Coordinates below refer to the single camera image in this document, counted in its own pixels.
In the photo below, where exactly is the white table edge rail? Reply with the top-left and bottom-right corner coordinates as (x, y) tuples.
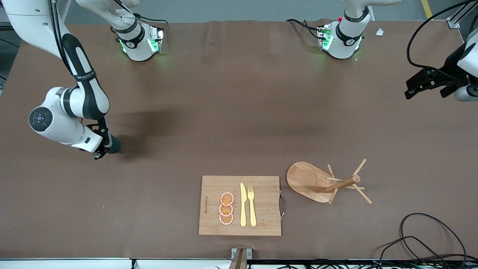
(0, 258), (232, 269)

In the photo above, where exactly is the yellow plastic fork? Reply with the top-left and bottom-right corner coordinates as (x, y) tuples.
(248, 186), (257, 228)

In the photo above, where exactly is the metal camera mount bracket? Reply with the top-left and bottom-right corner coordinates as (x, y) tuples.
(229, 248), (252, 269)

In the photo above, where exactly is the aluminium frame post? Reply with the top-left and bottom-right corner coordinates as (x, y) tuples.
(446, 0), (478, 29)

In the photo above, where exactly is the dark teal ribbed mug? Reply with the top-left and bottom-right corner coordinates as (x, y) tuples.
(106, 135), (122, 155)

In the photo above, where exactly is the wooden mug tree stand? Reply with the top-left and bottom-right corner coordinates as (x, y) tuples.
(286, 158), (373, 205)

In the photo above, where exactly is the black right arm base cable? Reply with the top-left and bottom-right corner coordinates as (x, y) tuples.
(116, 0), (168, 38)

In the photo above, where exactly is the brown table cover sheet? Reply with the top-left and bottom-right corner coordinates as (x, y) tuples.
(0, 19), (478, 260)

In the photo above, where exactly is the wooden cutting board, metal handle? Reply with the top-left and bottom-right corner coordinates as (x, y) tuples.
(198, 176), (286, 236)

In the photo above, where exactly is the yellow plastic knife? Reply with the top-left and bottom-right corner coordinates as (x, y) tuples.
(240, 183), (248, 227)

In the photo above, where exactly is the black looped cable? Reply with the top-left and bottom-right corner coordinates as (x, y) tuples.
(400, 213), (467, 264)
(379, 235), (454, 264)

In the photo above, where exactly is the black left arm base cable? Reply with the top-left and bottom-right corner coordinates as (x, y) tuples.
(286, 19), (325, 38)

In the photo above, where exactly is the black arm base cable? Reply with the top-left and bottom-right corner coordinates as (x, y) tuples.
(116, 0), (168, 38)
(286, 19), (325, 38)

